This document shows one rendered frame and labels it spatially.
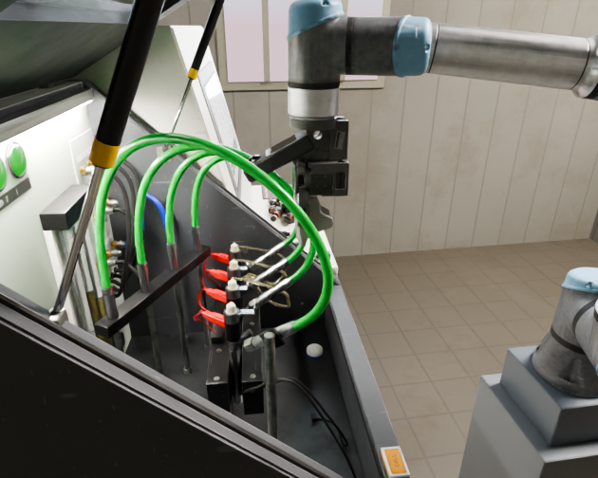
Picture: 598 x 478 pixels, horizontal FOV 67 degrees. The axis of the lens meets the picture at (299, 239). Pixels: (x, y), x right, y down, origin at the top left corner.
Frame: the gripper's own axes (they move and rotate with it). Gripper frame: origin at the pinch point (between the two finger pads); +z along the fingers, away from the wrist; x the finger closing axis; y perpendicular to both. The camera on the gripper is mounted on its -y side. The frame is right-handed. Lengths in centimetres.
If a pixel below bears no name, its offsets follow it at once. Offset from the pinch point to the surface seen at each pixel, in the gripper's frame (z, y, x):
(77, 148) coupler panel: -11.5, -39.6, 19.4
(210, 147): -18.3, -12.4, -10.3
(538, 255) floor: 122, 202, 212
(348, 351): 27.6, 10.6, 4.0
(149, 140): -18.5, -20.6, -6.7
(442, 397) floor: 123, 75, 82
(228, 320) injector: 13.9, -12.5, -2.2
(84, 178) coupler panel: -5.5, -39.6, 19.6
